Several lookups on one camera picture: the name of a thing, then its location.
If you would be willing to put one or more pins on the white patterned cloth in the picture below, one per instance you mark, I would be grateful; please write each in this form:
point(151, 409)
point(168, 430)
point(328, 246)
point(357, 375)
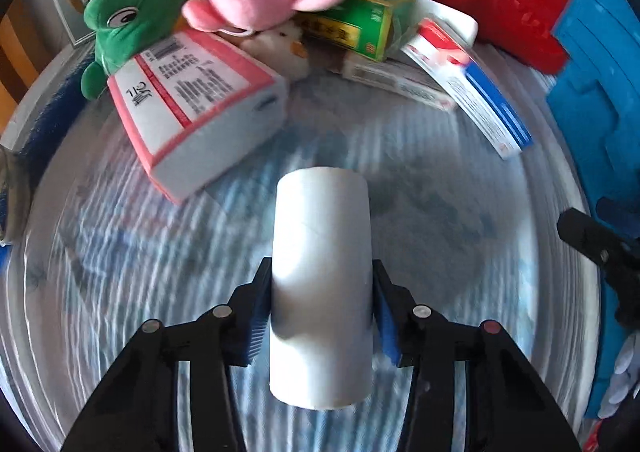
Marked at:
point(622, 377)

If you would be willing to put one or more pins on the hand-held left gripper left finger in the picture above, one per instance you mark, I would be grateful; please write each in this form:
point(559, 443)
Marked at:
point(255, 327)

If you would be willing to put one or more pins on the blue brush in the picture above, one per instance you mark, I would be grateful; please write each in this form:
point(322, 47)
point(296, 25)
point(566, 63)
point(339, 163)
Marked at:
point(50, 117)

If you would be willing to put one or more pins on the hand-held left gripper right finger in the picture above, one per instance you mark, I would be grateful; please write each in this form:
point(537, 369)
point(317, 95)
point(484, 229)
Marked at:
point(387, 332)

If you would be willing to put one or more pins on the blue plastic crate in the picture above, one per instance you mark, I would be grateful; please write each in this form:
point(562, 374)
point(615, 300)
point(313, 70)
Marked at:
point(600, 82)

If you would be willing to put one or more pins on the green frog plush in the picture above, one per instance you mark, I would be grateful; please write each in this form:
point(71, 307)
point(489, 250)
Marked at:
point(135, 7)

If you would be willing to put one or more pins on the pink and white box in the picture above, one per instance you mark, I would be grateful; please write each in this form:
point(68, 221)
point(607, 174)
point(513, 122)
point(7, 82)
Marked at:
point(200, 102)

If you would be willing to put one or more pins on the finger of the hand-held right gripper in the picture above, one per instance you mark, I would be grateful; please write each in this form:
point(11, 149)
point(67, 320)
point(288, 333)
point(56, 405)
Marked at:
point(610, 257)
point(620, 214)

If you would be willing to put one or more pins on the white chick plush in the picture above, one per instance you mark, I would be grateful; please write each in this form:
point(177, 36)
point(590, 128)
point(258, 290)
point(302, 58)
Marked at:
point(280, 44)

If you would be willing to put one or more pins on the wooden wall frame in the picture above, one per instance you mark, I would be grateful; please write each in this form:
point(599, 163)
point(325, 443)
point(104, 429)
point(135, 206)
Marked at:
point(20, 47)

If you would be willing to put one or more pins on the white red and blue box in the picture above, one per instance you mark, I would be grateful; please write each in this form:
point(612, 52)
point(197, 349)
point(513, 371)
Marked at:
point(470, 92)

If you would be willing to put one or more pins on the green medicine box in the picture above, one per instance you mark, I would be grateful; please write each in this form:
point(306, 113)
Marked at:
point(360, 17)

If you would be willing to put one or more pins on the white paper roll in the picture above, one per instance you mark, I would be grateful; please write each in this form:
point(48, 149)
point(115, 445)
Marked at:
point(320, 257)

